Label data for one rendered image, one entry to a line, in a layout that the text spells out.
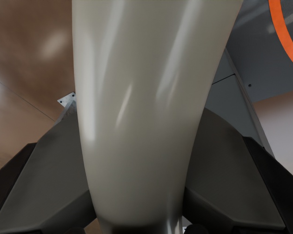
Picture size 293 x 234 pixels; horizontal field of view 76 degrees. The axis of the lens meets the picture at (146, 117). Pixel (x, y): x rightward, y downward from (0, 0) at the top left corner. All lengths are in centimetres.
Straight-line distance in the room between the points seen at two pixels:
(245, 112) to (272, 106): 97
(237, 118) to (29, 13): 126
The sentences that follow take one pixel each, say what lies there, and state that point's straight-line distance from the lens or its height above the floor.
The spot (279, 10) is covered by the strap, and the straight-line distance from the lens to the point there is 126.
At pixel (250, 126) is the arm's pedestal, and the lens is 64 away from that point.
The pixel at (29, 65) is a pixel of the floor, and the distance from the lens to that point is 165.
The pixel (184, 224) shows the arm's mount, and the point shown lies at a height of 93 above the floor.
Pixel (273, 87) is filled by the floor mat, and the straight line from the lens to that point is 150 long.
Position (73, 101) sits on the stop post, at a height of 2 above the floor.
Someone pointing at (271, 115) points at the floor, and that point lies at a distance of 171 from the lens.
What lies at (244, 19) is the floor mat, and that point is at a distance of 122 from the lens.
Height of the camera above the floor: 112
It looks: 45 degrees down
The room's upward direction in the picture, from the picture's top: 170 degrees counter-clockwise
